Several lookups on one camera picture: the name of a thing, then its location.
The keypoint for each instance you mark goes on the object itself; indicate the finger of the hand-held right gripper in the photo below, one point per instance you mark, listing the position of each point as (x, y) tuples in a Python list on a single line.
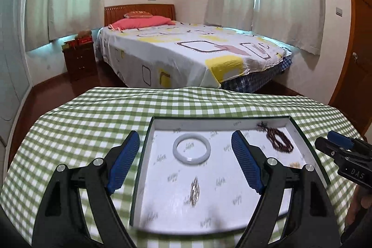
[(338, 137), (327, 147)]

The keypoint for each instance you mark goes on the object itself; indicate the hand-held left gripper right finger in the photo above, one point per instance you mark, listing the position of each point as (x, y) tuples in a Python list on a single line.
[(247, 160)]

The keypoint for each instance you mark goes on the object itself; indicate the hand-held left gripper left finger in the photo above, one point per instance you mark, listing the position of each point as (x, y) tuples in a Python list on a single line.
[(123, 160)]

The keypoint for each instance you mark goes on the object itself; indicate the green shallow box tray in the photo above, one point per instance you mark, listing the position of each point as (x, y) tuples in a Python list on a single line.
[(221, 201)]

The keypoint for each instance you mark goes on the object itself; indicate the person's right hand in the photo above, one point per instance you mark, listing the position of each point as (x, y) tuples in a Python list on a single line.
[(357, 206)]

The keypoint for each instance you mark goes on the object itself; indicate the white jade bangle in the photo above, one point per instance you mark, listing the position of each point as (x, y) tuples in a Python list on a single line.
[(177, 153)]

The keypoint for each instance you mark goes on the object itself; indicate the green checked tablecloth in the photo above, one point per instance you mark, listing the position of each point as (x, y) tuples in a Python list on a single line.
[(87, 120)]

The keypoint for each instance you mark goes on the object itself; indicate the blue plaid bed cover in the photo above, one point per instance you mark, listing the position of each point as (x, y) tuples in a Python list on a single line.
[(250, 81)]

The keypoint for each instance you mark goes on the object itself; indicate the wooden door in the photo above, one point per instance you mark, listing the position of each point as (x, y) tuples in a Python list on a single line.
[(354, 33)]

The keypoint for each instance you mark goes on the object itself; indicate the dark wooden nightstand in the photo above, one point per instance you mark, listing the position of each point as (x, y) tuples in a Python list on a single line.
[(80, 62)]

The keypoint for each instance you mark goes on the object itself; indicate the printed white bed sheet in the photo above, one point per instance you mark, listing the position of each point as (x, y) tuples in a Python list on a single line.
[(174, 56)]

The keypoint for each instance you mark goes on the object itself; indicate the red gift box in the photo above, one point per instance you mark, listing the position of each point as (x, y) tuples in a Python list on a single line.
[(84, 40)]

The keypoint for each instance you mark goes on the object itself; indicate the flat red box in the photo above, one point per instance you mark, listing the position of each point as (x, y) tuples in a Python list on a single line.
[(68, 46)]

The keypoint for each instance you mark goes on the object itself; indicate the brown plush toy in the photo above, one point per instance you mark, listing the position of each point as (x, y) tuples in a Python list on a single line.
[(83, 34)]

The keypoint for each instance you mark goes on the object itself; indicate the pink pillow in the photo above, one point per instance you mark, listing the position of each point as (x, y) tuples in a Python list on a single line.
[(139, 22)]

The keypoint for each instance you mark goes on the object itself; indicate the small patterned cushion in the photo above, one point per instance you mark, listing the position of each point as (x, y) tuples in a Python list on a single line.
[(138, 14)]

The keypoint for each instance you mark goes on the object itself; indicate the frosted glass wardrobe door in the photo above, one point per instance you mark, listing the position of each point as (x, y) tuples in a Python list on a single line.
[(11, 62)]

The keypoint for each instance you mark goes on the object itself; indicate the wooden headboard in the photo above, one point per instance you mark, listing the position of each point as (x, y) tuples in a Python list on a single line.
[(136, 9)]

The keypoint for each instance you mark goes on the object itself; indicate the wall light switch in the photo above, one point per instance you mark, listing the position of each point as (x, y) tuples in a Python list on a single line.
[(339, 11)]

